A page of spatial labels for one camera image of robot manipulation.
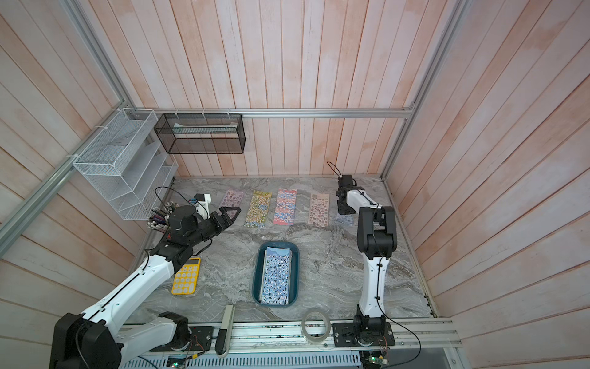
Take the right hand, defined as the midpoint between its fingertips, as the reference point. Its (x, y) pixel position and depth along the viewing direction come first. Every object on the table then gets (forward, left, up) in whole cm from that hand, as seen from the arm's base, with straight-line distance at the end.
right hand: (352, 207), depth 106 cm
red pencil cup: (-17, +80, +14) cm, 83 cm away
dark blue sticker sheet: (-37, +33, +2) cm, 50 cm away
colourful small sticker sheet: (-2, +45, -1) cm, 45 cm away
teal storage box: (-33, +27, 0) cm, 43 cm away
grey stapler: (-54, +48, +5) cm, 73 cm away
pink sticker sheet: (+4, +58, 0) cm, 58 cm away
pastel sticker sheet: (-1, +16, -1) cm, 16 cm away
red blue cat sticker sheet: (0, +32, 0) cm, 32 cm away
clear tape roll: (-54, +21, +2) cm, 58 cm away
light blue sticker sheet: (-6, +3, -1) cm, 7 cm away
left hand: (-21, +47, +21) cm, 55 cm away
